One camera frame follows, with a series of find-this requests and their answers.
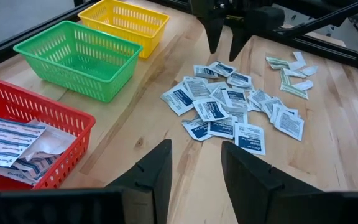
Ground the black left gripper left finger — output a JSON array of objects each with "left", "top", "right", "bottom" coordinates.
[{"left": 105, "top": 139, "right": 173, "bottom": 224}]

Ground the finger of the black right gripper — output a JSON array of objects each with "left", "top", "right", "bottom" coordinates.
[
  {"left": 196, "top": 16, "right": 226, "bottom": 55},
  {"left": 228, "top": 25, "right": 254, "bottom": 62}
]

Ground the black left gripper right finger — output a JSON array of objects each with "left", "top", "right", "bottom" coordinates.
[{"left": 221, "top": 140, "right": 323, "bottom": 224}]

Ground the yellow plastic basket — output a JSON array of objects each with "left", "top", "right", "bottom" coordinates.
[{"left": 77, "top": 0, "right": 171, "bottom": 60}]

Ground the green plastic basket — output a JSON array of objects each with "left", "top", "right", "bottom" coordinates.
[{"left": 12, "top": 20, "right": 144, "bottom": 104}]

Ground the red plastic basket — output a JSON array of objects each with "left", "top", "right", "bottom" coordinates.
[{"left": 0, "top": 74, "right": 97, "bottom": 191}]

